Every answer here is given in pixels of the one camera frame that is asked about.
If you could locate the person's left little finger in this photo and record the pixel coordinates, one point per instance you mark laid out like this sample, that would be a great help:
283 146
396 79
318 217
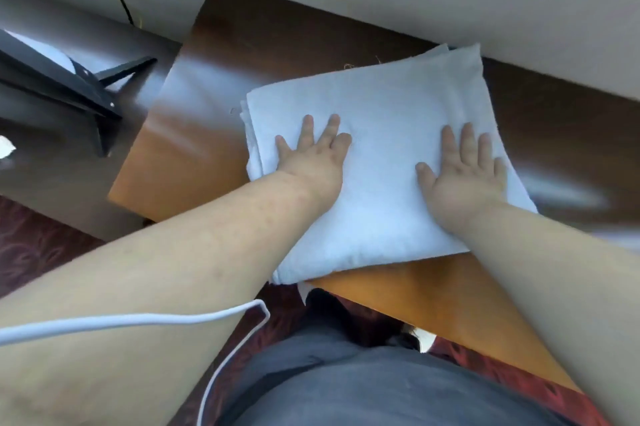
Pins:
284 146

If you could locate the grey garment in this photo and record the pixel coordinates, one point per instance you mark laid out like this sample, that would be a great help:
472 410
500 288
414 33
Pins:
375 385

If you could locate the dark grey glossy table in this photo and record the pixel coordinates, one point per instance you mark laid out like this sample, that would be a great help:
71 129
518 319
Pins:
60 180

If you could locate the person's right little finger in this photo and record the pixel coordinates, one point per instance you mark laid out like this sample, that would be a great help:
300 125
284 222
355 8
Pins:
500 170

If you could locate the person's right thumb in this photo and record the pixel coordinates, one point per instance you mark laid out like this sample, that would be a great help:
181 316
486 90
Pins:
426 178

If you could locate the person's left middle finger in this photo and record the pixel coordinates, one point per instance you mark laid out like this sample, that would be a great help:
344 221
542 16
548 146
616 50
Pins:
329 131

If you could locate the person's right forearm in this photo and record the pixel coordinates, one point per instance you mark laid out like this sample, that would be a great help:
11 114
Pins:
565 300

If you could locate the person's left hand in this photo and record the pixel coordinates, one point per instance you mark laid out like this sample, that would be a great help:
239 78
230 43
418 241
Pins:
315 165

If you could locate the person's left forearm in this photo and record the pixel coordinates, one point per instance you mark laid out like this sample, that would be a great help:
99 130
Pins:
165 300

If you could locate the white towel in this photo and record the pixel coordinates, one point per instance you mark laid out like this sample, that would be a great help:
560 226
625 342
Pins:
390 100

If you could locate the person's right hand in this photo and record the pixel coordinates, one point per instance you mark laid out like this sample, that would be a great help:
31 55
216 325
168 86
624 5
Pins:
462 185

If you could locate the person's right middle finger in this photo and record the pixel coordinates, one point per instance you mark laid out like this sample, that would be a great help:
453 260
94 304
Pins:
468 144

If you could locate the black metal stand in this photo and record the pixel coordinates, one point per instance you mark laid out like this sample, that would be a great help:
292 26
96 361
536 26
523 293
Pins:
65 85

